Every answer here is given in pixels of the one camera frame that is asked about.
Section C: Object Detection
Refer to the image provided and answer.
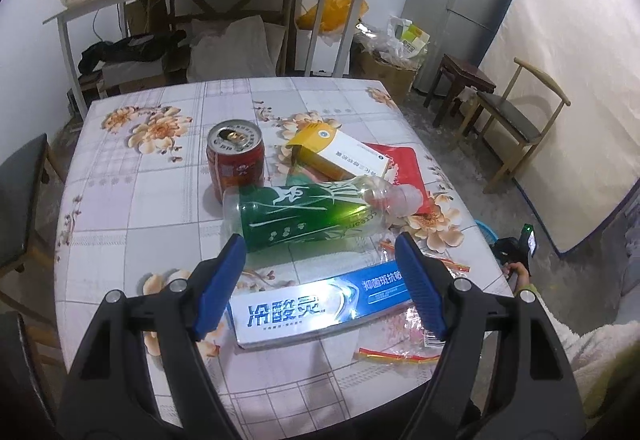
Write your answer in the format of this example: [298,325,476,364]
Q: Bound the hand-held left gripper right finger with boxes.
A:
[394,231,586,440]

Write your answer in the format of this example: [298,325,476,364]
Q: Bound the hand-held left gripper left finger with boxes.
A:
[62,233,248,440]

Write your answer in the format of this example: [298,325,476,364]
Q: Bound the blue plastic basket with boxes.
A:
[474,220,500,248]

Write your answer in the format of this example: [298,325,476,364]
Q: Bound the blue white toothpaste box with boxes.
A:
[226,257,418,351]

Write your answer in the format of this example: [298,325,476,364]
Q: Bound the green label plastic bottle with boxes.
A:
[221,175,431,253]

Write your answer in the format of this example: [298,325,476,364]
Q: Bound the red drink can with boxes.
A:
[206,119,266,203]

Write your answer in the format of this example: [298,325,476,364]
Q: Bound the red snack pouch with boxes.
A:
[286,143,431,216]

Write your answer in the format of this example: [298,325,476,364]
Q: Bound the yellow white medicine box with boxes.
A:
[285,120,393,181]

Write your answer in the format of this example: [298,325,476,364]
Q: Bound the person's right forearm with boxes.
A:
[517,287,640,421]

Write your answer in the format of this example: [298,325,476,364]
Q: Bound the person's right hand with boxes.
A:
[505,260,533,294]

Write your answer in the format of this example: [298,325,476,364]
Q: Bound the clear barcode wrapper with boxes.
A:
[395,303,448,348]

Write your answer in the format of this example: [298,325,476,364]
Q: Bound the floral tablecloth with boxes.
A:
[54,76,516,426]

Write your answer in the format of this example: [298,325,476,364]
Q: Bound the wooden chair dark seat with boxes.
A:
[462,59,572,194]

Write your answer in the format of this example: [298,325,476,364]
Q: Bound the beige mattress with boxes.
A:
[479,0,640,257]

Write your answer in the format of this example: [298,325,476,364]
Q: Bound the dark wooden stool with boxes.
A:
[425,54,497,129]

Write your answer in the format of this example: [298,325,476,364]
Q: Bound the brown cardboard box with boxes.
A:
[357,49,419,104]

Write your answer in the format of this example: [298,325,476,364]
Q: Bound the wooden chair black seat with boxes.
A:
[0,133,67,273]

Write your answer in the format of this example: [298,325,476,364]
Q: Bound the white plastic bags pile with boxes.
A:
[357,15,431,69]

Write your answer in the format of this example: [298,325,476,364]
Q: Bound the white pillow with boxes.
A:
[189,15,281,82]

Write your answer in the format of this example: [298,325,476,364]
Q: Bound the black clothes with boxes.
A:
[79,30,189,74]

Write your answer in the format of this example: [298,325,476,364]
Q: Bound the orange plastic bag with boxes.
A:
[295,0,369,34]

